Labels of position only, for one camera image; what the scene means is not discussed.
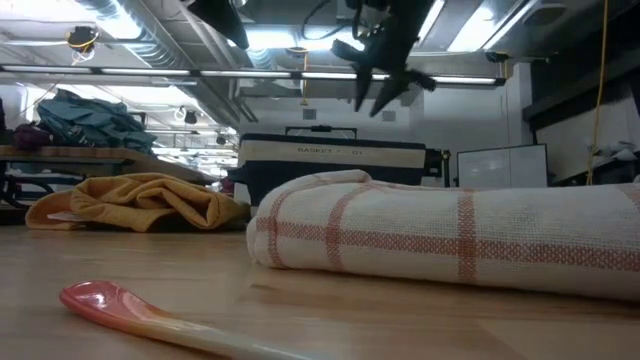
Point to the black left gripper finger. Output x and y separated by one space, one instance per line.
222 20

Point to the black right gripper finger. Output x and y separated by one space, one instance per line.
389 95
362 87

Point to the blue fabric basket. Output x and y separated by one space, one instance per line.
340 160

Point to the white checked towel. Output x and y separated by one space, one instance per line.
450 235

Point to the mustard yellow towel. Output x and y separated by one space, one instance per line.
145 200

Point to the LED light bar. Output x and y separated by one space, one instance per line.
330 76
245 74
47 69
145 71
465 80

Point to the black equipment cart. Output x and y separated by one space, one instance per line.
437 165

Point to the white board panel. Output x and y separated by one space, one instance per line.
502 167

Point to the green cloth heap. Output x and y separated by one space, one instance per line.
90 125

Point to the wooden background table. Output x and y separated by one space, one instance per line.
75 155

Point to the dark purple bag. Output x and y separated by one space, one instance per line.
30 136

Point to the black tubular stand frame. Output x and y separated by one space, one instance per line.
320 129

